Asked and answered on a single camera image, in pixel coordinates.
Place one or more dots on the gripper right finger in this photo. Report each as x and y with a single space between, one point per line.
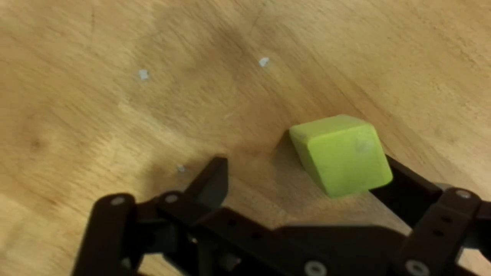
429 214

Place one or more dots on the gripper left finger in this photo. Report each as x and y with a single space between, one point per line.
180 222

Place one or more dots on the yellow-green block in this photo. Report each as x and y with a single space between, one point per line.
341 155

